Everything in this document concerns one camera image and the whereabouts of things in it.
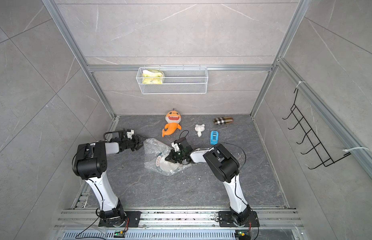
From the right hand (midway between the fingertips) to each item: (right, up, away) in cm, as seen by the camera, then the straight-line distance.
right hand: (165, 160), depth 94 cm
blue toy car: (+33, +14, +10) cm, 37 cm away
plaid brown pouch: (+41, +26, +19) cm, 53 cm away
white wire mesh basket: (+6, +53, +6) cm, 54 cm away
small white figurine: (+23, +20, +14) cm, 33 cm away
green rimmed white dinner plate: (+1, -3, -4) cm, 6 cm away
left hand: (-14, +14, +7) cm, 21 cm away
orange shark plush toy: (+3, +27, +14) cm, 31 cm away
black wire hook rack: (+72, +8, -32) cm, 79 cm away
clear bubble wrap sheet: (-8, +4, +4) cm, 10 cm away
